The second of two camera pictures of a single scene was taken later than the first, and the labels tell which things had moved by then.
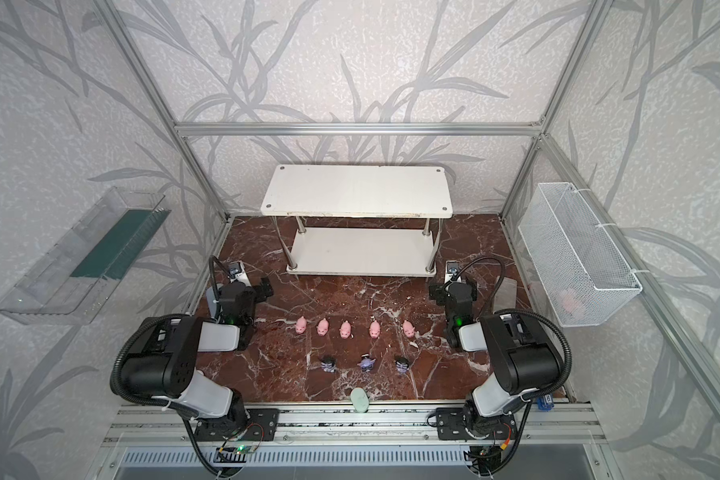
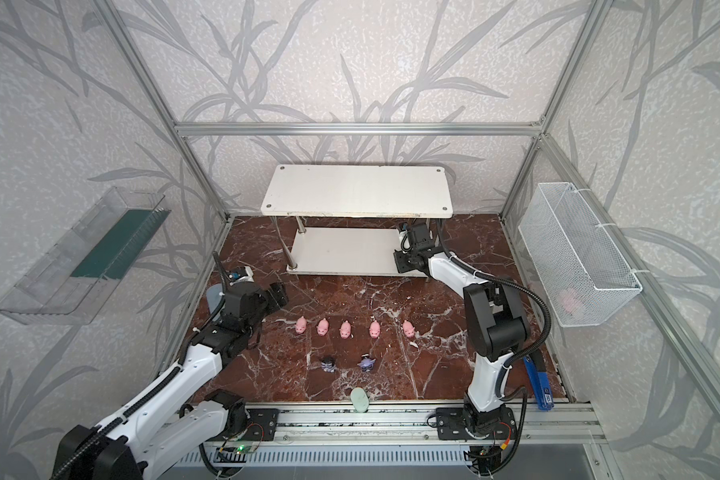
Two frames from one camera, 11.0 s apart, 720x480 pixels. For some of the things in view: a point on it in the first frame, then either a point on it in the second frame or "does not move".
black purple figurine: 328,365 does not move
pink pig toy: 408,328 does not move
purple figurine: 367,362 does not move
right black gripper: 442,293 -> 408,260
